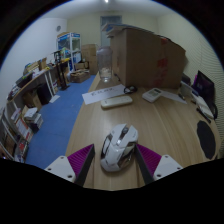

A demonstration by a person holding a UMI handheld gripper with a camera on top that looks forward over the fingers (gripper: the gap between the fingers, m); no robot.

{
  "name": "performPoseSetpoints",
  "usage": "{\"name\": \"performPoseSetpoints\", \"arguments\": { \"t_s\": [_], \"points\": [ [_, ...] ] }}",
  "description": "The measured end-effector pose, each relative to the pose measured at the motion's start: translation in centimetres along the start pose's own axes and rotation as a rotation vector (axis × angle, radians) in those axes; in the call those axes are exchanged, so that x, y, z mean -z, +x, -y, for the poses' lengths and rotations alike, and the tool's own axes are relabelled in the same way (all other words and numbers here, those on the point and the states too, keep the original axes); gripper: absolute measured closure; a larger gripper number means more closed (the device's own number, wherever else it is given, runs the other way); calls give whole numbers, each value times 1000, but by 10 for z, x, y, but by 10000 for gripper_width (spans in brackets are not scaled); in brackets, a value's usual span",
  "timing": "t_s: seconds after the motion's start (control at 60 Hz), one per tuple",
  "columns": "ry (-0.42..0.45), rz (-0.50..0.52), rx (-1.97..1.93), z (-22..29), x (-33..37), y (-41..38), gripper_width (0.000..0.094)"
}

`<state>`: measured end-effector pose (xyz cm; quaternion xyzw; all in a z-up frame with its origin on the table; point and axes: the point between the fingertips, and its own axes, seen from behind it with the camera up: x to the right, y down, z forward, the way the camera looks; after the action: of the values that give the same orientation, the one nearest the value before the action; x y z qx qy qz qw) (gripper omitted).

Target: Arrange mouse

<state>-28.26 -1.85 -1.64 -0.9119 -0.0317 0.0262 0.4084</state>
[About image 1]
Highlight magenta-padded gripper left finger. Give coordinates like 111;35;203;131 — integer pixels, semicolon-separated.
44;143;96;188

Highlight clear plastic jar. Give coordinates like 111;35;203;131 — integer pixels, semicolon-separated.
96;45;114;83

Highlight open cardboard box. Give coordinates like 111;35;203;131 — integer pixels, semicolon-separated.
69;68;91;84

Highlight cluttered shelf unit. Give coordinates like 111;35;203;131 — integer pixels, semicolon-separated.
0;99;44;163

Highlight black pen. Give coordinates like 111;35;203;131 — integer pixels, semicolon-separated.
195;107;212;124

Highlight black computer tower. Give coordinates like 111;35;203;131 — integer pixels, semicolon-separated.
35;83;53;106

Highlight black floor stand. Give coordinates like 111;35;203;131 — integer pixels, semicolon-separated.
53;50;70;91

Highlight dark flat monitor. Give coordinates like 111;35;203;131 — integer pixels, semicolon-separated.
192;70;216;108

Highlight black mouse pad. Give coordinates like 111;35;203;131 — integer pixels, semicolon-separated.
196;120;217;160

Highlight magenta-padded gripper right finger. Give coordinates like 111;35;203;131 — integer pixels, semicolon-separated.
133;143;184;185

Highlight white computer mouse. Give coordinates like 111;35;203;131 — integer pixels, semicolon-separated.
99;123;139;173

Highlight grey door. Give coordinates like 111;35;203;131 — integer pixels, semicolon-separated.
100;15;123;47

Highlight white calculator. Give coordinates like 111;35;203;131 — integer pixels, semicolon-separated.
141;87;163;103

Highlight large brown cardboard box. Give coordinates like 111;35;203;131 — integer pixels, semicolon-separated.
109;27;187;90

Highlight long white remote control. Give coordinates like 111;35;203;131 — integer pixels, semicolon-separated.
100;95;134;110

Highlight open white notebook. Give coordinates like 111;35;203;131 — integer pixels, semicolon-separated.
191;94;214;119

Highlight long wooden side desk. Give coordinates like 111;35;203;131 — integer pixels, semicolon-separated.
9;61;71;111

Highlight blue glass display cabinet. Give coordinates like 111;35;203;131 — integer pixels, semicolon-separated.
56;31;82;64

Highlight small black coiled cable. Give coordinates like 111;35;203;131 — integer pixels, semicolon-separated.
123;85;138;95

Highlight white paper sheet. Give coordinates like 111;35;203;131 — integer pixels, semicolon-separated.
81;83;126;106
160;89;188;105

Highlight stacked cardboard boxes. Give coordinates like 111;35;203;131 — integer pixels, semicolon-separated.
80;43;99;76

